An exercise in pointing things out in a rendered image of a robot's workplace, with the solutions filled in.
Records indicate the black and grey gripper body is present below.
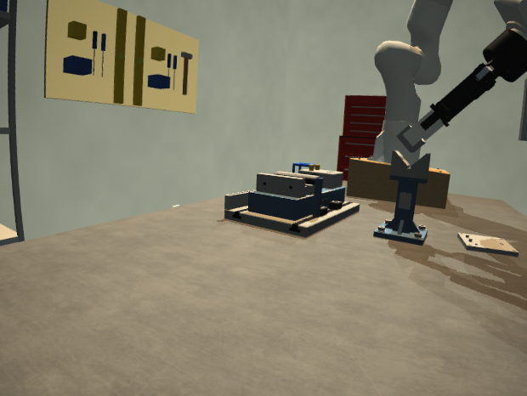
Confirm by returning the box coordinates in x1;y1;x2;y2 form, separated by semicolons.
477;29;527;90

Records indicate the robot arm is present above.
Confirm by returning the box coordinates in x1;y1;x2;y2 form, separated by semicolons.
367;0;527;166

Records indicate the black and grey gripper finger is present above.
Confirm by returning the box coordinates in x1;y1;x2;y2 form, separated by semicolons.
403;63;496;146
423;84;495;141

